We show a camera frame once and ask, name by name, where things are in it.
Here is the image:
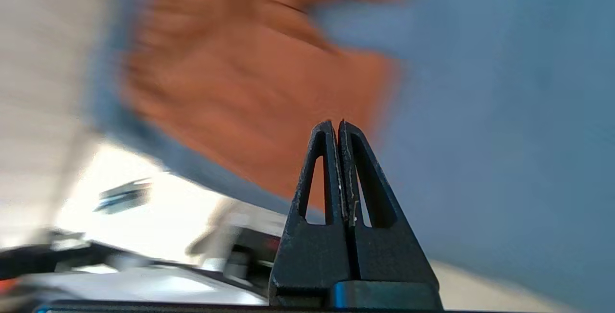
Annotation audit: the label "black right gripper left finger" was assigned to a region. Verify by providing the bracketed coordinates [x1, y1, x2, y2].
[269, 120, 350, 306]

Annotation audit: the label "white grey robot base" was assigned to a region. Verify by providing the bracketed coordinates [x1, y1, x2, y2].
[0, 198, 289, 305]

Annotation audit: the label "blue bed sheet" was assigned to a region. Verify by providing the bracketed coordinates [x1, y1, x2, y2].
[84, 0, 615, 313]

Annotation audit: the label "rust brown shorts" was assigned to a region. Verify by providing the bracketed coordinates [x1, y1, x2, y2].
[119, 0, 411, 208]

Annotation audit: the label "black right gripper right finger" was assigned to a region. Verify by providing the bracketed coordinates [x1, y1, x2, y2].
[339, 120, 439, 284]

